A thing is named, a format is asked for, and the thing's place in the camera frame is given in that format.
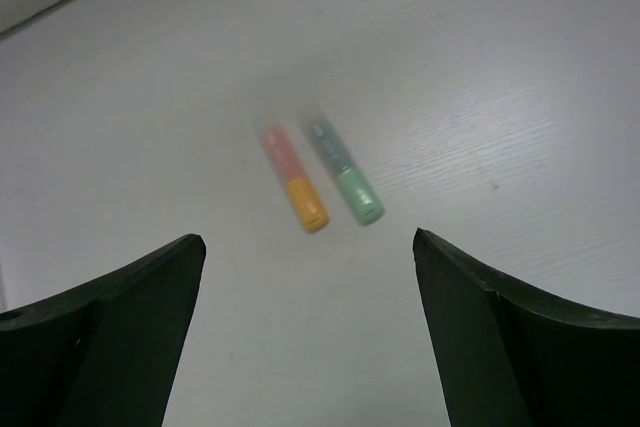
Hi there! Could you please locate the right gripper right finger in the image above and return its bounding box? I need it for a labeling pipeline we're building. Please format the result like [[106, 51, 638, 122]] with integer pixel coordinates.
[[413, 229, 639, 426]]

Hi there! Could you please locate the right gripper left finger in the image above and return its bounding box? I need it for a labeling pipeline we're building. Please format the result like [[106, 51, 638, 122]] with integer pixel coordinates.
[[1, 234, 206, 426]]

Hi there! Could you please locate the green highlighter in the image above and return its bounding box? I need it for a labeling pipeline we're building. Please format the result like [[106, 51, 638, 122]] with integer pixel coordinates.
[[304, 114, 385, 226]]

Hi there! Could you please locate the orange highlighter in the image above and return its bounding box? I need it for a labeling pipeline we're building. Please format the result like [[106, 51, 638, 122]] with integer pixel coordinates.
[[262, 125, 329, 233]]

